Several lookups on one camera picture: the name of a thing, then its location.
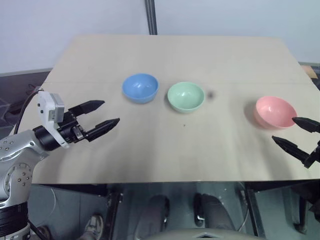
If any brown shoe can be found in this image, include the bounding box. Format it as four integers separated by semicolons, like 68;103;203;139
36;224;52;240

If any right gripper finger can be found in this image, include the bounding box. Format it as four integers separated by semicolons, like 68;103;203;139
271;135;311;165
292;116;320;134

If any dark grey upright post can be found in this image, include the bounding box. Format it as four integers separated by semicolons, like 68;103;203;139
144;0;159;36

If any thin white cable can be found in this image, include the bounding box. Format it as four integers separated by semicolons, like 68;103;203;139
48;186;59;222

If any black table leg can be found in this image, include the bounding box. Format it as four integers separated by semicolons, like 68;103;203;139
104;184;124;240
242;182;265;238

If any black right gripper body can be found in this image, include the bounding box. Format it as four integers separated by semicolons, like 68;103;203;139
302;139;320;169

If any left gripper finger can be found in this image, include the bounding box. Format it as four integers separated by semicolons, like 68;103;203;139
84;117;121;143
67;99;106;117

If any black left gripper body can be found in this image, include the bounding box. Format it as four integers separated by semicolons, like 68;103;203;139
58;109;90;145

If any grey sneaker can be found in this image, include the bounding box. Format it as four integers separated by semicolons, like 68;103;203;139
84;212;105;239

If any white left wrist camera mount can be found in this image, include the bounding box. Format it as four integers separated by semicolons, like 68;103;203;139
36;90;71;150

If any brown cardboard piece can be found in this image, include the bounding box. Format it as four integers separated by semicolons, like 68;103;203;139
300;64;320;79

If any blue bowl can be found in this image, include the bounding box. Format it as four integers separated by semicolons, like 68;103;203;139
121;72;160;105

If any green bowl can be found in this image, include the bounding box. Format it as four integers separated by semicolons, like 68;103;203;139
166;81;206;115

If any grey robot torso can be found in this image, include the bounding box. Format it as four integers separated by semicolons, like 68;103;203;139
146;226;254;240

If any pink red bowl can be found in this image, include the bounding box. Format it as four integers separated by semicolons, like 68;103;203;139
255;95;298;130

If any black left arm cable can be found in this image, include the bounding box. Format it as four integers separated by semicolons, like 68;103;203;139
13;87;41;135

